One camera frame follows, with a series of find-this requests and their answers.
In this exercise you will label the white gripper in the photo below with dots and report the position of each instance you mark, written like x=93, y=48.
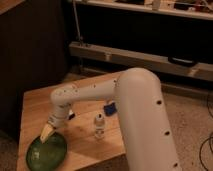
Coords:
x=56, y=120

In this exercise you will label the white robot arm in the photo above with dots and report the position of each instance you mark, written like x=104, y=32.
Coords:
x=142, y=116

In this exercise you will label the black and white box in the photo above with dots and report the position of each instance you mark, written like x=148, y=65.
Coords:
x=71, y=116

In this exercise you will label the small clear bottle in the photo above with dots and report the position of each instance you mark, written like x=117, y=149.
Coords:
x=99, y=123

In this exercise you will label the small blue object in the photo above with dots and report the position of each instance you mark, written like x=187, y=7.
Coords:
x=110, y=109

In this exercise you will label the metal stand pole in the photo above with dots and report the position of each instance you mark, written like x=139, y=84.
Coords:
x=79, y=37

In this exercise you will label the long grey case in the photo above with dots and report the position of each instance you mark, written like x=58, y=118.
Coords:
x=137, y=59

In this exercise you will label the black case handle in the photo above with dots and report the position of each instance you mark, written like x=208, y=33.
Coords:
x=186, y=63

